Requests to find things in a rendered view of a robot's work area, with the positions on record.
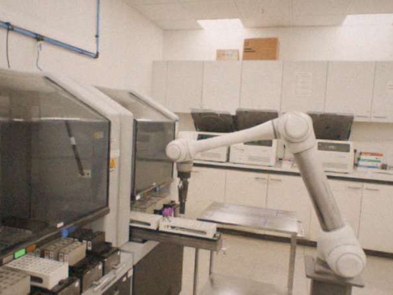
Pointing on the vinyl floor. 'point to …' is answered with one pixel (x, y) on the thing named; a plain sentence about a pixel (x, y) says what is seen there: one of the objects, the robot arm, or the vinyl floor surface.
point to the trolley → (223, 286)
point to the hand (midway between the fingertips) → (182, 207)
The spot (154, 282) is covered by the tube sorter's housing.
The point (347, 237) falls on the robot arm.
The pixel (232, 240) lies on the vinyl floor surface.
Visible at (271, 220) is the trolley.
